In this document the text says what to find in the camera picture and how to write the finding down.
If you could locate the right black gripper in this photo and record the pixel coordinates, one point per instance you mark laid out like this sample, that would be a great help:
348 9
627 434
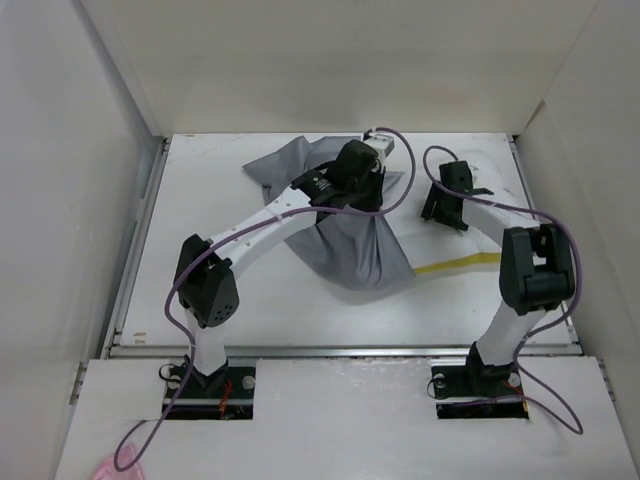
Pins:
432 208

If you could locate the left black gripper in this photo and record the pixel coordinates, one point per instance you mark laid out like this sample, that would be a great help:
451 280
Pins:
376 174

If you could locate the cream yellow pillow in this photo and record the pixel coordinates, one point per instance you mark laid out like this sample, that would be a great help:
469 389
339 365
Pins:
431 247

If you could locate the grey pillowcase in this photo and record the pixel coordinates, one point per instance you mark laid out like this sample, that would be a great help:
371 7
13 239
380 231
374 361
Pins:
355 252

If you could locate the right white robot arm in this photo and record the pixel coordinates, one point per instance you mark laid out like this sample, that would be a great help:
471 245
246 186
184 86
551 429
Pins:
536 271

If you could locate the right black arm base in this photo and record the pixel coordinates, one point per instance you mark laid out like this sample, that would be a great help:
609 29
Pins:
471 390

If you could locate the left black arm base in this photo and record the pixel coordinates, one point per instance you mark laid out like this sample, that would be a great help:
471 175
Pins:
227 396

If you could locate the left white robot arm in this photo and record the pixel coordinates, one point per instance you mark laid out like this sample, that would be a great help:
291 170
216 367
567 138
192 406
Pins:
209 268

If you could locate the pink cloth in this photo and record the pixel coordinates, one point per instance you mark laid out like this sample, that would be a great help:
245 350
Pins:
106 468

